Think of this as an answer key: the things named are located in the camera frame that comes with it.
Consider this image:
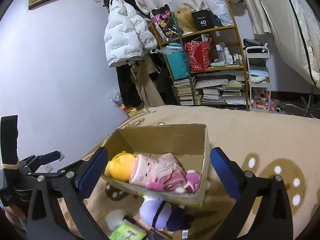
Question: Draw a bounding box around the white fluffy pompom plush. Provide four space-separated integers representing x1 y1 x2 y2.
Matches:
103 209 126 231

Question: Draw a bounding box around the yellow plush pouch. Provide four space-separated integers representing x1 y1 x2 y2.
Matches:
104 151 136 182

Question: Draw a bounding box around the green tissue pack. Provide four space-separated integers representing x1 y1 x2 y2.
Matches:
107 219 147 240

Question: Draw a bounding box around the pink bear plush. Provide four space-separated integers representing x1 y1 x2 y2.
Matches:
146 170 201 194

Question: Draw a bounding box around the purple haired plush doll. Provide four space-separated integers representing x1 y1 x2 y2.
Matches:
139 197 195 232

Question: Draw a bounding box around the pink tissue pack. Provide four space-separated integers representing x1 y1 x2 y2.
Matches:
129 153 187 192

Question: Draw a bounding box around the small black carton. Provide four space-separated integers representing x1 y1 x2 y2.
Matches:
143 228 172 240

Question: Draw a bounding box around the person left hand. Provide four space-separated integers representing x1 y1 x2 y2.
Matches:
4 205 26 229

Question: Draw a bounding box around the beige patterned carpet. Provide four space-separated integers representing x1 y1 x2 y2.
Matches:
84 106 319 239

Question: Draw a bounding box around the snack bag on floor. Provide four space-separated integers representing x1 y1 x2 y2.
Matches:
108 89 123 108

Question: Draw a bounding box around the open cardboard box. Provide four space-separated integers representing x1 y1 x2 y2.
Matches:
102 124 210 207

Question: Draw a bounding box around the beige trench coat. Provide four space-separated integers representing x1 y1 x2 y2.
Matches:
131 55 164 107

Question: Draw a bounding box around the white puffer jacket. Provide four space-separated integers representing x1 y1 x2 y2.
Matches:
104 0 158 67

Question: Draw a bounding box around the stack of books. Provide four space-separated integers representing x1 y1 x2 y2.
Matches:
174 77 202 106

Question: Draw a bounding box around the white utility cart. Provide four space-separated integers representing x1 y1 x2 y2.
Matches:
245 43 272 113

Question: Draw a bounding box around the teal shopping bag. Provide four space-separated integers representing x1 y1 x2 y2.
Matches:
163 42 188 80

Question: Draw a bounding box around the red gift bag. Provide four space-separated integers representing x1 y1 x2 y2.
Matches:
184 41 212 72

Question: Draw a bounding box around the black printed tote bag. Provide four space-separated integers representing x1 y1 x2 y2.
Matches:
151 4 178 41

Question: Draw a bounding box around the wooden bookshelf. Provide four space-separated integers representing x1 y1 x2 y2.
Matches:
151 1 251 109

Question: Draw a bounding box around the blonde wig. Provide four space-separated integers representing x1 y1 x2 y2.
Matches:
174 7 197 35

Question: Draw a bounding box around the cream office chair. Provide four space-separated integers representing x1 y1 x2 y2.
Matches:
251 0 320 118

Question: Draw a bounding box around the black box marked 40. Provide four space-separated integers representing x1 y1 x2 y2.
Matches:
191 9 214 31

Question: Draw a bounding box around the clear plastic bag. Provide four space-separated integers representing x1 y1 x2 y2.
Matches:
204 0 234 26

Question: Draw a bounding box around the white wall socket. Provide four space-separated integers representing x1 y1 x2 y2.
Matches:
43 164 53 173

